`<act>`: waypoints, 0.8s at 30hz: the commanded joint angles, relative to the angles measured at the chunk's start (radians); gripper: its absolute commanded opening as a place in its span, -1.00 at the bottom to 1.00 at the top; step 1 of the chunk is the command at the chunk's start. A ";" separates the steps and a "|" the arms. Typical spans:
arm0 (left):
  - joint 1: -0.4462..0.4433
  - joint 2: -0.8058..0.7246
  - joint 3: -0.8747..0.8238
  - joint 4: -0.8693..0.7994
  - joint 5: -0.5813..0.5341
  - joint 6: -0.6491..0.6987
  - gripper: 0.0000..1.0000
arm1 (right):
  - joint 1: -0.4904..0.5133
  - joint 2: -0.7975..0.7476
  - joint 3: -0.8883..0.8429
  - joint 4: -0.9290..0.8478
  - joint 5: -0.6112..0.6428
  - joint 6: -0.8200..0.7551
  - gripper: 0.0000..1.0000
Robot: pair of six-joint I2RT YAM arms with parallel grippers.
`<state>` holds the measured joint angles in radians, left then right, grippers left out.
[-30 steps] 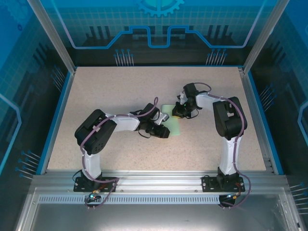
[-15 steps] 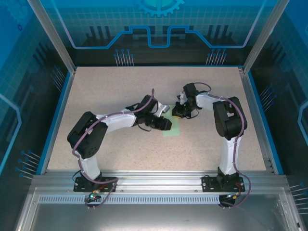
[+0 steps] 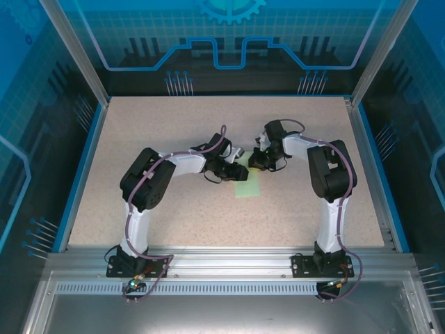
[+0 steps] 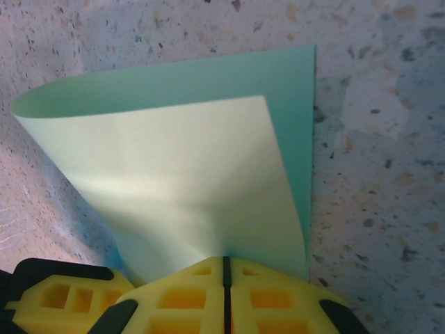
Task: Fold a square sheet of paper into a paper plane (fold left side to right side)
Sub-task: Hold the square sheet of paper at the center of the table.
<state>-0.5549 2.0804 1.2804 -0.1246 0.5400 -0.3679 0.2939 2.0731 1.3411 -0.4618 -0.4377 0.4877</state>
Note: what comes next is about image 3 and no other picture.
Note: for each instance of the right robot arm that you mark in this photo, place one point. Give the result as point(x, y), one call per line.
point(330, 174)

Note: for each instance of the blue table edge strip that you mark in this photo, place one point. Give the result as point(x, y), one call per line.
point(382, 174)
point(81, 174)

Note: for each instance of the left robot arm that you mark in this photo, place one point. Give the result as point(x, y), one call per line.
point(146, 181)

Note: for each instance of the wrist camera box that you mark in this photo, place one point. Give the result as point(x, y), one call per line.
point(262, 139)
point(236, 154)

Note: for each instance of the long aluminium base rail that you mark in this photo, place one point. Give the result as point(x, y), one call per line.
point(226, 261)

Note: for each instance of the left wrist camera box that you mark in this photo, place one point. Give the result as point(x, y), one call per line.
point(236, 154)

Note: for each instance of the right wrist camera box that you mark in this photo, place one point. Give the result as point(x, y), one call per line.
point(262, 139)

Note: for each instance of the aluminium frame post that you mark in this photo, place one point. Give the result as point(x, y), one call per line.
point(77, 52)
point(382, 52)

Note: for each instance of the aluminium side rail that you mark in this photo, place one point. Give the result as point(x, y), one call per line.
point(371, 174)

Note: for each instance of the steel sheet panel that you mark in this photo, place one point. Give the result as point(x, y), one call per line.
point(222, 313)

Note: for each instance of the light green cloth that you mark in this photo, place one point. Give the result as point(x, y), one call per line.
point(247, 189)

